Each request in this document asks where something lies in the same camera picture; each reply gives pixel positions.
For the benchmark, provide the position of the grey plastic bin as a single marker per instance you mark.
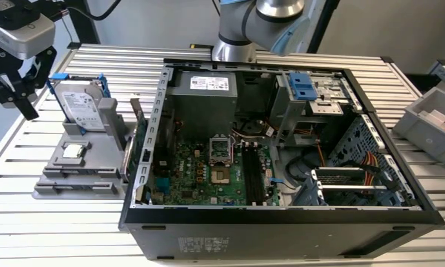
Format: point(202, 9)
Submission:
point(422, 139)

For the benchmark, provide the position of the green graphics card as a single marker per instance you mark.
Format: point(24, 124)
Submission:
point(140, 125)

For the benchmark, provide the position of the blue disk carrier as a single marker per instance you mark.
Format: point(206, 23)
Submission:
point(58, 75)

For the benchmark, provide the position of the black frame post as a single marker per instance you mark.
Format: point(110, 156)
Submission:
point(322, 27)
point(86, 30)

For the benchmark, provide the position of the black open PC case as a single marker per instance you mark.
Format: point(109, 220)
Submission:
point(244, 231)

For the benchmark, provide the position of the blue drive bay latch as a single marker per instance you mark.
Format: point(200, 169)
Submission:
point(300, 86)

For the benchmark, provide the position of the grey power supply unit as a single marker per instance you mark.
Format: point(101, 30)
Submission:
point(204, 111)

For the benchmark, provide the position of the green motherboard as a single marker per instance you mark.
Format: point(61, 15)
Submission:
point(192, 178)

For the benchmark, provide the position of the CPU socket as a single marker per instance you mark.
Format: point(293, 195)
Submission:
point(220, 173)

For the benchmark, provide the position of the grey parts rack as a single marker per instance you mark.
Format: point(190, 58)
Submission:
point(96, 155)

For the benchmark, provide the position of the black table corner cap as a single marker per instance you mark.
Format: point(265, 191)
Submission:
point(73, 45)
point(386, 59)

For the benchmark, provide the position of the white block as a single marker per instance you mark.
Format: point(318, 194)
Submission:
point(433, 116)

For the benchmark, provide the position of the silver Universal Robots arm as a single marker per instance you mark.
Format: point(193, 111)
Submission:
point(241, 27)

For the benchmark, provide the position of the silver hard disk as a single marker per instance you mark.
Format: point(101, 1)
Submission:
point(77, 105)

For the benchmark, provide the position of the blue expansion slot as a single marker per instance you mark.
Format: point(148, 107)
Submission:
point(162, 185)

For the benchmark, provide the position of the silver CPU chip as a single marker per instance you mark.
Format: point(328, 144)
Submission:
point(72, 151)

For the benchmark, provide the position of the blue RAM stick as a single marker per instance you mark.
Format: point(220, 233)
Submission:
point(81, 185)

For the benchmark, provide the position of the metal disk bay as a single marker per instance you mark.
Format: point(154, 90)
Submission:
point(341, 178)

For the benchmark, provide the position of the metal optical drive bay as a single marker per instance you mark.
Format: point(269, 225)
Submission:
point(326, 91)

